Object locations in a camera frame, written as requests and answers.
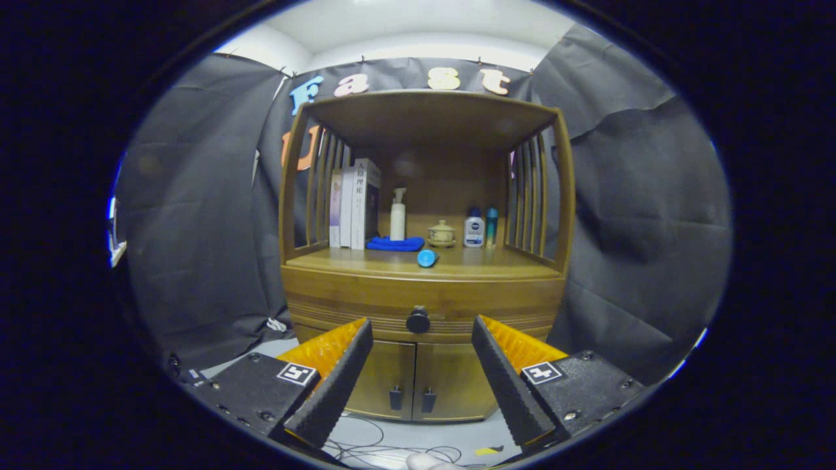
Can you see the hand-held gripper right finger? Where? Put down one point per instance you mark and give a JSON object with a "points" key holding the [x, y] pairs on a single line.
{"points": [[509, 385]]}

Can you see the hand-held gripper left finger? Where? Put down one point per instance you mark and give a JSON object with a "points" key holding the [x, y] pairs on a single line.
{"points": [[333, 391]]}

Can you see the blue cosmetic tube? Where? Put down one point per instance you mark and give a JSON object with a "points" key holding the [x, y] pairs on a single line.
{"points": [[426, 258]]}

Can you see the wooden cabinet door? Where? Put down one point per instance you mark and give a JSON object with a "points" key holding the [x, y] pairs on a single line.
{"points": [[392, 365], [450, 378]]}

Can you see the wooden countertop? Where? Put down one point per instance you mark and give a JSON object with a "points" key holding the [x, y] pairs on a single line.
{"points": [[483, 261]]}

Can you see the wooden cabinet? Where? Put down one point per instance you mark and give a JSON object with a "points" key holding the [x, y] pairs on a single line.
{"points": [[431, 117]]}

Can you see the yellow floor tape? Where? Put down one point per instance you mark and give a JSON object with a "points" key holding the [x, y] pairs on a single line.
{"points": [[488, 450]]}

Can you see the white lotion bottle blue cap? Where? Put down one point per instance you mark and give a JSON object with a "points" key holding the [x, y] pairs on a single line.
{"points": [[473, 232]]}

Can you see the slim teal bottle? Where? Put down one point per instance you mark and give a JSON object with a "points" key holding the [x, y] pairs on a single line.
{"points": [[491, 228]]}

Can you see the blue folded cloth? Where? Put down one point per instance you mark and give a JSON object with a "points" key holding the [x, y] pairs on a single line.
{"points": [[392, 244]]}

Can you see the beige lidded ceramic teacup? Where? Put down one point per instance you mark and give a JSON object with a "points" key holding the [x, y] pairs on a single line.
{"points": [[442, 234]]}

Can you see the white pump bottle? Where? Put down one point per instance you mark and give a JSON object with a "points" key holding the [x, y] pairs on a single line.
{"points": [[398, 222]]}

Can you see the pale purple book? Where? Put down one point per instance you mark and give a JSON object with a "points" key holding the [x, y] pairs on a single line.
{"points": [[335, 209]]}

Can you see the white spine book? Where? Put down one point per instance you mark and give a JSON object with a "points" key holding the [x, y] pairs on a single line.
{"points": [[347, 209]]}

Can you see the dark cover book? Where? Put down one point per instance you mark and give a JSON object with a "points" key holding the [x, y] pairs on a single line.
{"points": [[369, 209]]}

